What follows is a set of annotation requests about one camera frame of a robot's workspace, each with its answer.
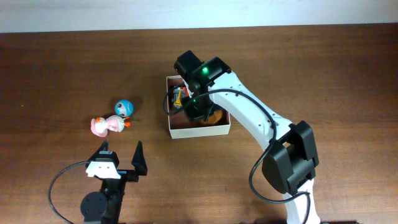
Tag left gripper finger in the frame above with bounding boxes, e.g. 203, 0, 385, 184
131, 141, 148, 175
88, 141, 109, 162

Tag pink white duck toy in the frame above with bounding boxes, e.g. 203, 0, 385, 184
90, 115, 131, 138

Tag brown plush bear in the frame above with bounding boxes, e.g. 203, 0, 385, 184
199, 110, 224, 126

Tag grey red toy truck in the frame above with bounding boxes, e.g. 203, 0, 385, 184
172, 87, 187, 110

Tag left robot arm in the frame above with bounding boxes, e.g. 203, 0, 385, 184
80, 141, 147, 224

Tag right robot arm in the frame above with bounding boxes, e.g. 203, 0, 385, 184
174, 50, 321, 223

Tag white cardboard box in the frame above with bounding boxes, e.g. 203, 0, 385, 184
165, 75, 232, 139

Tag blue ball toy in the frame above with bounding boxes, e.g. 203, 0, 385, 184
114, 100, 134, 118

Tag left black cable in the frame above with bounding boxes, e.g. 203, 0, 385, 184
48, 161, 91, 224

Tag black cable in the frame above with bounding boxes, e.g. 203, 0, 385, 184
162, 82, 312, 224
48, 161, 91, 224

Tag right black cable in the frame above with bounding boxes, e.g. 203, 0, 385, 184
162, 82, 312, 224

